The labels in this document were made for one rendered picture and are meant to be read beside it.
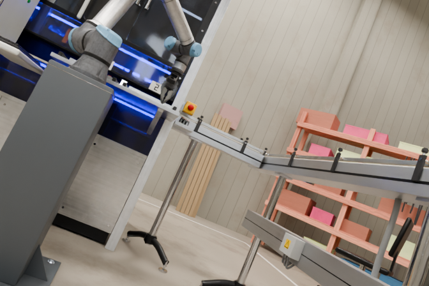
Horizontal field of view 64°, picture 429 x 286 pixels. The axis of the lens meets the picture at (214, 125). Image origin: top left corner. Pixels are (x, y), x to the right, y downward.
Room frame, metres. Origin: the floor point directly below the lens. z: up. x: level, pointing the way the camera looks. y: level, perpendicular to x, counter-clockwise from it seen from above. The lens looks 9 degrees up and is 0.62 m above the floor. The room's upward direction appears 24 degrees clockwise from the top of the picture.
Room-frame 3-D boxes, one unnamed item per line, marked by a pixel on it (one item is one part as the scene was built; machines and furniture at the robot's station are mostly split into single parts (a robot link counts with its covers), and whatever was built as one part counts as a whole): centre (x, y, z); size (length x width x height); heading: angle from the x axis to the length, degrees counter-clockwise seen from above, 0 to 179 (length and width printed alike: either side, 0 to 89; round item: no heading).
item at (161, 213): (2.38, 0.08, 0.46); 0.09 x 0.09 x 0.77; 10
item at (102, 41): (1.39, 0.56, 0.96); 0.13 x 0.12 x 0.14; 53
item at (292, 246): (1.63, -0.56, 0.50); 0.12 x 0.05 x 0.09; 10
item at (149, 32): (2.15, 0.52, 1.50); 0.43 x 0.01 x 0.59; 100
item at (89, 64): (1.39, 0.55, 0.84); 0.15 x 0.15 x 0.10
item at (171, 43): (1.83, 0.37, 1.21); 0.11 x 0.11 x 0.08; 53
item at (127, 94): (1.96, 0.57, 0.87); 0.70 x 0.48 x 0.02; 100
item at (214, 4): (2.17, 0.33, 1.40); 0.05 x 0.01 x 0.80; 100
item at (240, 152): (2.41, -0.06, 0.92); 0.69 x 0.15 x 0.16; 100
